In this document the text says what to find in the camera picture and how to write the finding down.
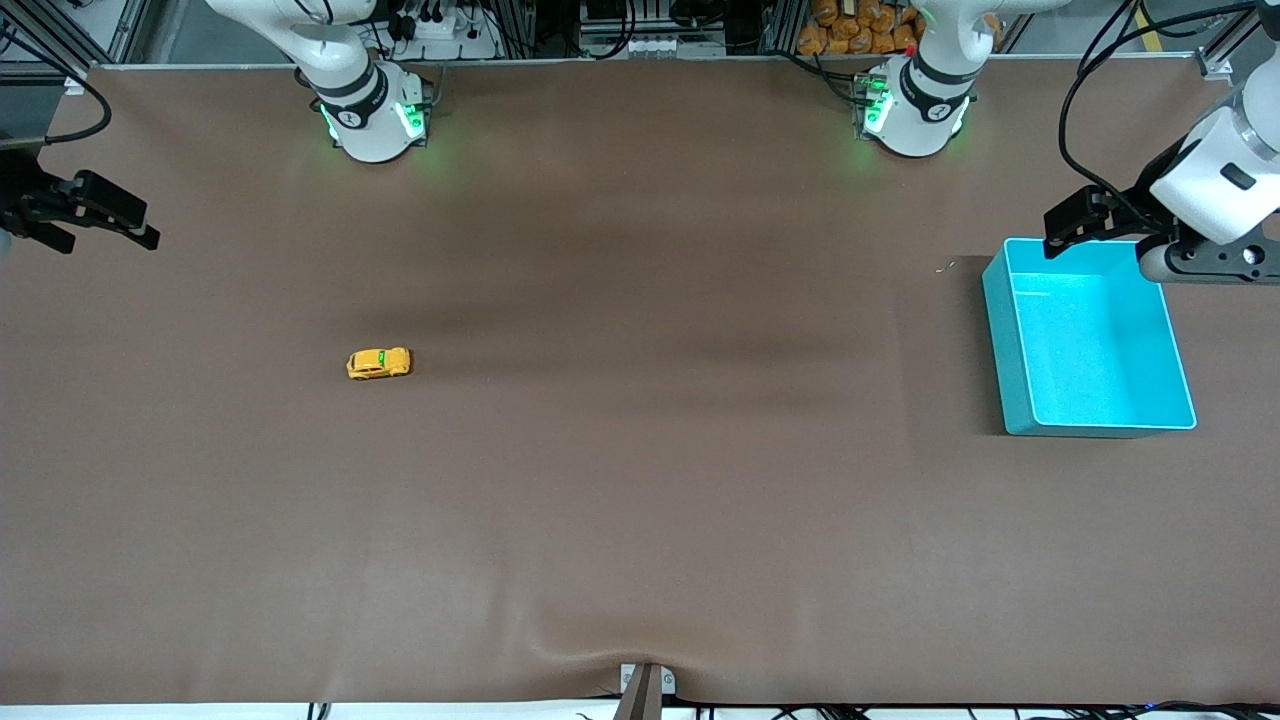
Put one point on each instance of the brown table mat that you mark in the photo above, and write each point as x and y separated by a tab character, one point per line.
640	450

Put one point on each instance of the pile of orange objects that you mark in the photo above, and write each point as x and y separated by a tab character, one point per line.
860	25

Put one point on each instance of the aluminium frame post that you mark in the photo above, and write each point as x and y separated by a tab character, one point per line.
780	25
515	25

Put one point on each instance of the teal plastic bin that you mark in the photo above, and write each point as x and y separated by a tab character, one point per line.
1090	350

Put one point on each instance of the white terminal strip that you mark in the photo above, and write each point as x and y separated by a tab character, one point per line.
655	45

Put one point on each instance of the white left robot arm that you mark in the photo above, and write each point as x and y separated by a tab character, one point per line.
915	105

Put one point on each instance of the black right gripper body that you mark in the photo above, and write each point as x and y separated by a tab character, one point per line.
22	200

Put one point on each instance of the yellow toy beetle car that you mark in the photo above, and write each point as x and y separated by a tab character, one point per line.
378	363

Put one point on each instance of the white corner bracket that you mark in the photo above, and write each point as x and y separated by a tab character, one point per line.
1216	68
74	85

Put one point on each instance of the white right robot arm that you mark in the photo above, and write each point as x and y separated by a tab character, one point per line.
365	110

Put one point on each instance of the white power strip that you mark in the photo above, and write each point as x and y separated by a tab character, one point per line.
440	28

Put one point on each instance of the grey bracket with brown post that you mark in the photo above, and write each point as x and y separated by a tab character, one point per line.
645	690

